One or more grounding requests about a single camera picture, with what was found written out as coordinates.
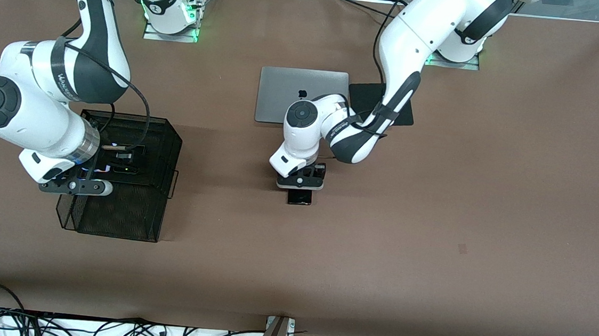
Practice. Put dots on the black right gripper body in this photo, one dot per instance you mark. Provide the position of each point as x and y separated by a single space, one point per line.
114 156

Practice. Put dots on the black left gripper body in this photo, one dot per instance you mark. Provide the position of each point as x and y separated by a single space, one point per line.
319 170

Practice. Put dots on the black flip phone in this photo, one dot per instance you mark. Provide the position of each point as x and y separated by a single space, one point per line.
125 169

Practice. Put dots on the black slab smartphone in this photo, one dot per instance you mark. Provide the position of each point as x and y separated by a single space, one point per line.
300 197

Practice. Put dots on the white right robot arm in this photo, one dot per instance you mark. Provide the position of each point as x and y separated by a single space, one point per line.
25 114

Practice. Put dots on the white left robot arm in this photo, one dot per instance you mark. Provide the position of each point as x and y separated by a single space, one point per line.
422 33

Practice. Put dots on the silver closed laptop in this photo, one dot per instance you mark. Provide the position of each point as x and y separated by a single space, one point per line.
278 94

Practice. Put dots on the black mouse pad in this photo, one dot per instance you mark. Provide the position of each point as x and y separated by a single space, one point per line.
364 95

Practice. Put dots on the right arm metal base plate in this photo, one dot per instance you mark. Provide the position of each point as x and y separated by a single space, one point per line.
152 34

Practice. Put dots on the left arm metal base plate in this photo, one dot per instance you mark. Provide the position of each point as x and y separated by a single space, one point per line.
457 64

